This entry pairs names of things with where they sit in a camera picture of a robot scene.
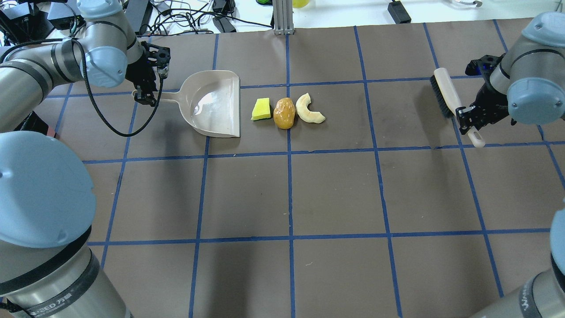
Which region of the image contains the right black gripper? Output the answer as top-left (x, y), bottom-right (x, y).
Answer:
top-left (455, 54), bottom-right (509, 135)

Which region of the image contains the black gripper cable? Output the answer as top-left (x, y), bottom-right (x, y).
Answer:
top-left (71, 38), bottom-right (166, 137)

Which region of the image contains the beige hand brush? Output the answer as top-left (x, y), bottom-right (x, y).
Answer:
top-left (430, 67), bottom-right (486, 148)

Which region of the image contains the orange yellow toy potato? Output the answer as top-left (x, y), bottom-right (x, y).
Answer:
top-left (273, 97), bottom-right (295, 129)

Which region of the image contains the beige plastic dustpan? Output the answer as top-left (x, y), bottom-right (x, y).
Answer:
top-left (132, 70), bottom-right (241, 138)

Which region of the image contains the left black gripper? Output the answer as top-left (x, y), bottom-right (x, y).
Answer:
top-left (126, 42), bottom-right (171, 107)

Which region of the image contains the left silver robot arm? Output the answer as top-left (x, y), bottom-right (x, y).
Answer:
top-left (0, 0), bottom-right (170, 318)

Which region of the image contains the black power adapter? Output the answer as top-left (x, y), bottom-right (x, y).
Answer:
top-left (387, 0), bottom-right (412, 24)

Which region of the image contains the cream curved bread piece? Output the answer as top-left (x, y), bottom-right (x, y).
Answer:
top-left (295, 93), bottom-right (326, 124)

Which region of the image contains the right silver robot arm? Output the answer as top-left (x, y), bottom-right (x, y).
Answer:
top-left (454, 11), bottom-right (565, 318)

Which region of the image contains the aluminium frame post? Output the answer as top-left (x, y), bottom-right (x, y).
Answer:
top-left (272, 0), bottom-right (295, 35)

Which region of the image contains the yellow green sponge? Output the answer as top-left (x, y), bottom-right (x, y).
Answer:
top-left (251, 98), bottom-right (271, 121)

